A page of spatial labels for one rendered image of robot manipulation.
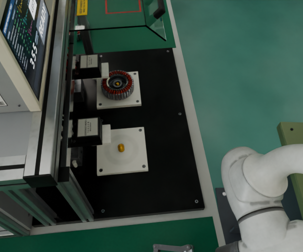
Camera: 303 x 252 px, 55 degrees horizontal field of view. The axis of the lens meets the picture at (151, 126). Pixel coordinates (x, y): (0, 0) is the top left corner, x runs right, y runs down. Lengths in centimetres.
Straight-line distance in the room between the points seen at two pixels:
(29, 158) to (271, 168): 45
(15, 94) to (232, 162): 47
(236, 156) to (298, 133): 38
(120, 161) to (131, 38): 58
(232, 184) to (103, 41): 82
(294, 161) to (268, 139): 138
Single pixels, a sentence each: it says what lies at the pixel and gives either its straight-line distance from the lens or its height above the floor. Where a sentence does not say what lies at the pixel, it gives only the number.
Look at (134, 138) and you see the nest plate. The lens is 91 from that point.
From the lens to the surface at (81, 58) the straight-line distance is 95.
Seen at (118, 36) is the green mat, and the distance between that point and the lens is 128.
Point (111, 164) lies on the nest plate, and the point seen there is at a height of 78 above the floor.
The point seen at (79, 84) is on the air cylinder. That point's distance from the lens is 101.
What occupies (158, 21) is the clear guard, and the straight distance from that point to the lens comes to 89.
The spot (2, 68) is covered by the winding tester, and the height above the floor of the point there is 123.
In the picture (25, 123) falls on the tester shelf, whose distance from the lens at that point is 59.
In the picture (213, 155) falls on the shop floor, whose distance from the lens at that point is 180.
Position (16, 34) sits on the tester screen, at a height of 125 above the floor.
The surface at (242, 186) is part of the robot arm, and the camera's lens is 65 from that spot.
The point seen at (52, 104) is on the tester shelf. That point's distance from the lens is 60.
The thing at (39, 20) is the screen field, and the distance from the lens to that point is 68.
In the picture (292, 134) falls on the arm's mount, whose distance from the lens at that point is 102.
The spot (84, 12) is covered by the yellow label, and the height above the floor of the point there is 107.
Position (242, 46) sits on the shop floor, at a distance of 245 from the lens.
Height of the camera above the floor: 157
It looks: 57 degrees down
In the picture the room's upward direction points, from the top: straight up
